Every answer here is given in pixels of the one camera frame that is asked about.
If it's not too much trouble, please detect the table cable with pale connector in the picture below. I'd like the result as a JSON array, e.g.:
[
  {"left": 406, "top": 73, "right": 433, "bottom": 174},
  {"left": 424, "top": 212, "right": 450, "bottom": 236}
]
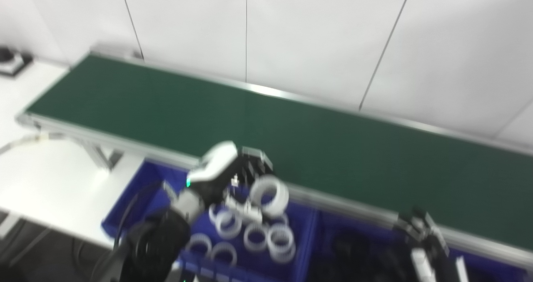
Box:
[{"left": 0, "top": 132, "right": 66, "bottom": 157}]

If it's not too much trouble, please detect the green conveyor belt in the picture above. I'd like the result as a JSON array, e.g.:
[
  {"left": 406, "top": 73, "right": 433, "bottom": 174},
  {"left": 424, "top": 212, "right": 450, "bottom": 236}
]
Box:
[
  {"left": 16, "top": 45, "right": 533, "bottom": 270},
  {"left": 25, "top": 54, "right": 533, "bottom": 251}
]

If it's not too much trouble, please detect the aluminium conveyor leg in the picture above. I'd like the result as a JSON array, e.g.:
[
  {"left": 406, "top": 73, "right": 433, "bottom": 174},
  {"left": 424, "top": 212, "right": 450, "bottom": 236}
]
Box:
[{"left": 80, "top": 142, "right": 125, "bottom": 171}]

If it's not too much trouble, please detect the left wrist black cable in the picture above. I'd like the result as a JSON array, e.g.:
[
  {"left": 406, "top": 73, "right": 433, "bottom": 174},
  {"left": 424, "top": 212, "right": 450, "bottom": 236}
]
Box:
[{"left": 90, "top": 181, "right": 167, "bottom": 282}]

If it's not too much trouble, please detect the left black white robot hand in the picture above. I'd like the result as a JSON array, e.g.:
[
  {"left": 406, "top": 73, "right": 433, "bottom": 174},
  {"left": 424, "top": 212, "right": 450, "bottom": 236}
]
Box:
[{"left": 185, "top": 140, "right": 276, "bottom": 224}]

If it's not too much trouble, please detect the grey conveyor end cover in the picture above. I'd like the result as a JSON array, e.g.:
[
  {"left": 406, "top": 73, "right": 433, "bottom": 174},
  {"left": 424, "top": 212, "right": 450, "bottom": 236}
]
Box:
[{"left": 90, "top": 44, "right": 140, "bottom": 61}]

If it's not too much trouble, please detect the blue plastic bin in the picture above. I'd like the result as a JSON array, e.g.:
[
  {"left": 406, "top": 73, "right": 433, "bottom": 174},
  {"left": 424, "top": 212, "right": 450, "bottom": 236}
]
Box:
[
  {"left": 308, "top": 209, "right": 533, "bottom": 282},
  {"left": 101, "top": 159, "right": 319, "bottom": 282}
]

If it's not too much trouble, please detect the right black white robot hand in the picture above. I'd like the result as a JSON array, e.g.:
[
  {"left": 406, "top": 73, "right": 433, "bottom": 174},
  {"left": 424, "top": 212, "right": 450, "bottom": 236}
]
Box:
[{"left": 396, "top": 209, "right": 471, "bottom": 282}]

